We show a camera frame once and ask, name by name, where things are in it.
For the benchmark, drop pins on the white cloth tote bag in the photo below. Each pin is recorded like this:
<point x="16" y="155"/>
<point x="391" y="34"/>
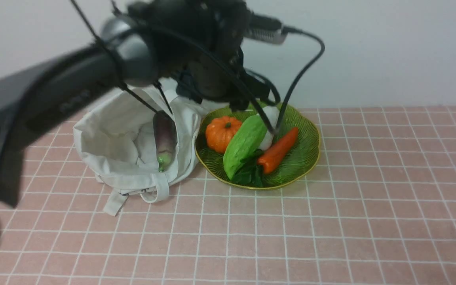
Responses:
<point x="116" y="141"/>

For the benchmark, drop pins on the orange carrot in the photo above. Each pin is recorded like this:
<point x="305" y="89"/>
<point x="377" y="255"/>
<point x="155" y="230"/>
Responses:
<point x="272" y="158"/>

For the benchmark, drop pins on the purple eggplant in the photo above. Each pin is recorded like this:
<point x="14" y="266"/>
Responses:
<point x="165" y="139"/>

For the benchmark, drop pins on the orange pumpkin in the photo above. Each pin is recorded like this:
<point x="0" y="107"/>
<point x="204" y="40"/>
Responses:
<point x="220" y="132"/>

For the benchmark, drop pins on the green chayote vegetable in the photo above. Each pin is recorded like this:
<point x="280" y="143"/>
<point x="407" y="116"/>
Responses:
<point x="244" y="143"/>

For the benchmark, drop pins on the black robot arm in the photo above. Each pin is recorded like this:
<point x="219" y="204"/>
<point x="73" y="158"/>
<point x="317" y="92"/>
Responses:
<point x="151" y="40"/>

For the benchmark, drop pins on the green leaf-shaped plate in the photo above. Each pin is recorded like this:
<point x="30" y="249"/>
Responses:
<point x="294" y="165"/>

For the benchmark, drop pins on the pink checkered tablecloth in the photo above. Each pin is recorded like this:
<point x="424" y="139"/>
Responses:
<point x="379" y="208"/>

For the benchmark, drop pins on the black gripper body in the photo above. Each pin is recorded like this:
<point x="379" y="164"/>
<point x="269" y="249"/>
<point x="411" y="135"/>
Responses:
<point x="204" y="80"/>

